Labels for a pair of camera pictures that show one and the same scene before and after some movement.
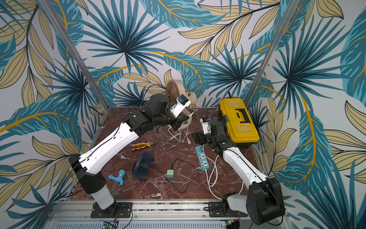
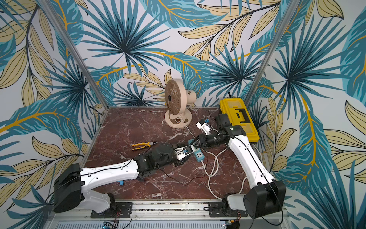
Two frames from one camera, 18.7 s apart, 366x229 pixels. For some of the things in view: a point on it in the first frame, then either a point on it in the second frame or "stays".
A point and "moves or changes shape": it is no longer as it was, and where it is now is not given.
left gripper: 181,118 -> 179,162
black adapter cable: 172,166 -> 191,181
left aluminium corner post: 74,50 stays
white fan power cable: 188,140 moves or changes shape
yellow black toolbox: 241,128 stays
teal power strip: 202,158 moves or changes shape
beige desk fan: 175,89 stays
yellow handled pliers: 147,144 stays
